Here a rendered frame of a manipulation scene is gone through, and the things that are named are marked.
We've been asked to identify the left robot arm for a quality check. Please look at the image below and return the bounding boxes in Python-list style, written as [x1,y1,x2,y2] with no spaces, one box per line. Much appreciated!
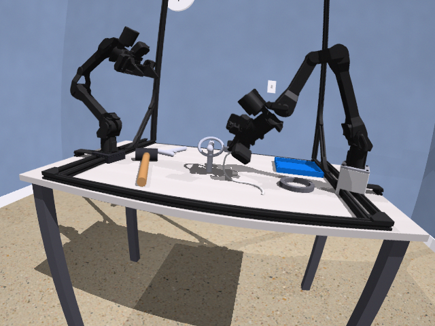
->
[226,44,373,170]

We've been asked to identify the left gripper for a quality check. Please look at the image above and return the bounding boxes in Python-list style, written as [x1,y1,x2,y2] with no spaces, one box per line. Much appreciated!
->
[227,118,264,165]

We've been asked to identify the blue tray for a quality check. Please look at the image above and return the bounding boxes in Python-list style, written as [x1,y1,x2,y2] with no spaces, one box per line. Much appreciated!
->
[274,157,324,178]

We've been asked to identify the black mallet with wooden handle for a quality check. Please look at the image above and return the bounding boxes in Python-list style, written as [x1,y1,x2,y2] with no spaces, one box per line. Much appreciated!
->
[135,148,158,187]

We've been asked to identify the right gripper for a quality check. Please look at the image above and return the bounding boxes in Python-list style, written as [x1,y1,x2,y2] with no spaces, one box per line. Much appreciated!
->
[114,50,158,79]

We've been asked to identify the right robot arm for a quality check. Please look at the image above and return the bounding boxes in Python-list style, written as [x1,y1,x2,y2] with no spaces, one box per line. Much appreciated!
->
[70,26,150,154]

